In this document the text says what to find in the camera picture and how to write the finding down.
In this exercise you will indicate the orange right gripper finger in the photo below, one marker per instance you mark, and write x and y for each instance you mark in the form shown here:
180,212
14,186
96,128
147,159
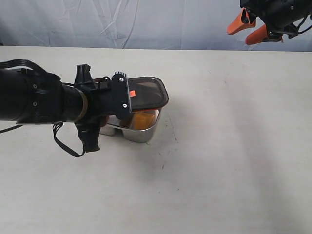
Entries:
263,35
245,19

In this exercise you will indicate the red toy sausage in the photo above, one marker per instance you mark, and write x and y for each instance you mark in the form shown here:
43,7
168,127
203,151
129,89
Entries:
104,120

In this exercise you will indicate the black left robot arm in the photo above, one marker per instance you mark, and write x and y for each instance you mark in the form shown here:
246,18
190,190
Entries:
29,95

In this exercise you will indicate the dark transparent lunch box lid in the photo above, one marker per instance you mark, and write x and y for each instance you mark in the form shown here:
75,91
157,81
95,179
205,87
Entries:
146,93

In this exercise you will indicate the stainless steel lunch box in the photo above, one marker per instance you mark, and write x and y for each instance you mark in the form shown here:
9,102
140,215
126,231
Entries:
125,128

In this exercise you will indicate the yellow toy cheese wedge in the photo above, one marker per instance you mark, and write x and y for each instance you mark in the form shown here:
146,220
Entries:
143,120

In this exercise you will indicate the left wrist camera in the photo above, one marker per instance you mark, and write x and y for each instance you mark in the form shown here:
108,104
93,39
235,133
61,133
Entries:
121,95

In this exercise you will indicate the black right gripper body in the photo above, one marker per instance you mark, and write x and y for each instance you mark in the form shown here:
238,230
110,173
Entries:
281,16

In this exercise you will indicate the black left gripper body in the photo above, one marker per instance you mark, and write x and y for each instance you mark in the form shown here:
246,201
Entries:
87,103

